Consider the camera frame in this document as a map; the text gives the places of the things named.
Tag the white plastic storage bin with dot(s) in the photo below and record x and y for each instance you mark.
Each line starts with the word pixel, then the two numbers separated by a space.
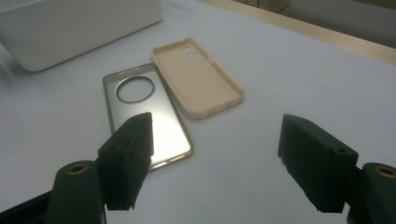
pixel 77 31

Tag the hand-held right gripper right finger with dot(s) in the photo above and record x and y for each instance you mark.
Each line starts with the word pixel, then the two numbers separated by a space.
pixel 314 161

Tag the white table sheet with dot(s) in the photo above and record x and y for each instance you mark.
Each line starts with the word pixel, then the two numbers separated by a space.
pixel 280 77

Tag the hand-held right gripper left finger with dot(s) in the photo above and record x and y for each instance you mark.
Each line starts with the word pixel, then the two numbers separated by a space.
pixel 127 155

